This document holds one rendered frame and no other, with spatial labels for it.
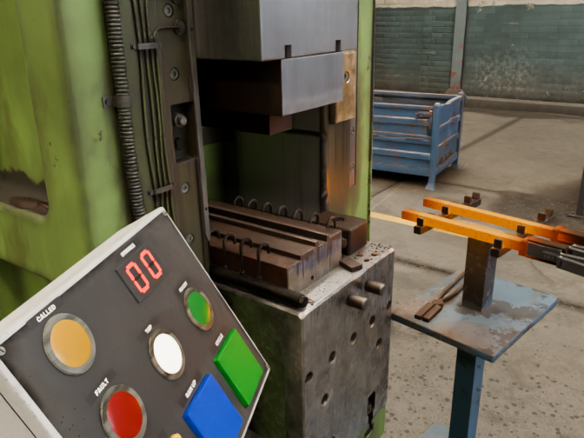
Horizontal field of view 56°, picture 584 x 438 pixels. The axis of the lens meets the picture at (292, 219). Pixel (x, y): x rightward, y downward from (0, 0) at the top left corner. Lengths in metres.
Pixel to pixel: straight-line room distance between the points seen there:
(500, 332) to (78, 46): 1.16
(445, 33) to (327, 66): 8.05
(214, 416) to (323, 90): 0.64
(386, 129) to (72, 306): 4.46
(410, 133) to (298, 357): 3.87
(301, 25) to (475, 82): 8.01
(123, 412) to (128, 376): 0.04
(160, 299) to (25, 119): 0.53
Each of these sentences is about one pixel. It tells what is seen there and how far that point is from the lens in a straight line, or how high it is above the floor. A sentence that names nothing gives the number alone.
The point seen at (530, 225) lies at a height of 0.94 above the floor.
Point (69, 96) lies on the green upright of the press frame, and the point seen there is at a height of 1.33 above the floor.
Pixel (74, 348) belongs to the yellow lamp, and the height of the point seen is 1.16.
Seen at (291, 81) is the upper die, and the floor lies 1.33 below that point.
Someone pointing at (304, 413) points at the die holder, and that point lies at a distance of 1.16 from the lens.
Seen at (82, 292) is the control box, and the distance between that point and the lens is 0.58.
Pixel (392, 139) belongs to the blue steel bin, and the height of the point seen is 0.39.
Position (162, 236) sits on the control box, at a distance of 0.72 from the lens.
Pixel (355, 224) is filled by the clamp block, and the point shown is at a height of 0.98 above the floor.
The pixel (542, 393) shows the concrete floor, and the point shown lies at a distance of 2.50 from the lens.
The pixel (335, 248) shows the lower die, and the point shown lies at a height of 0.96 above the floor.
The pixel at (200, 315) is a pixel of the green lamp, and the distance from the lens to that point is 0.71.
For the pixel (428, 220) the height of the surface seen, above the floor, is 0.93.
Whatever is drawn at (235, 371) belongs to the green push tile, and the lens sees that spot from 0.73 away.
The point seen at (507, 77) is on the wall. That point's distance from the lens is 8.81.
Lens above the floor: 1.44
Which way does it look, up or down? 21 degrees down
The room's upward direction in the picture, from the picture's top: 1 degrees counter-clockwise
